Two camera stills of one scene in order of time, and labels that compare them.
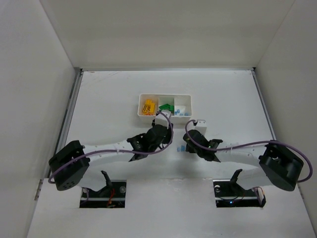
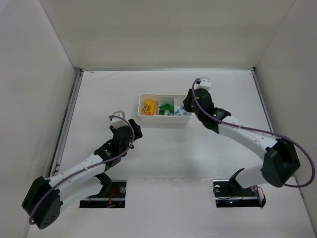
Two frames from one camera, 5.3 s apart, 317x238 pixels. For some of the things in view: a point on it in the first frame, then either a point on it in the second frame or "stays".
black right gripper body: x=192 y=137 to x=187 y=104
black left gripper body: x=163 y=134 to x=135 y=128
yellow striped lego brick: x=149 y=107 stays
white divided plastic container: x=180 y=106 stays
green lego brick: x=167 y=106 stays
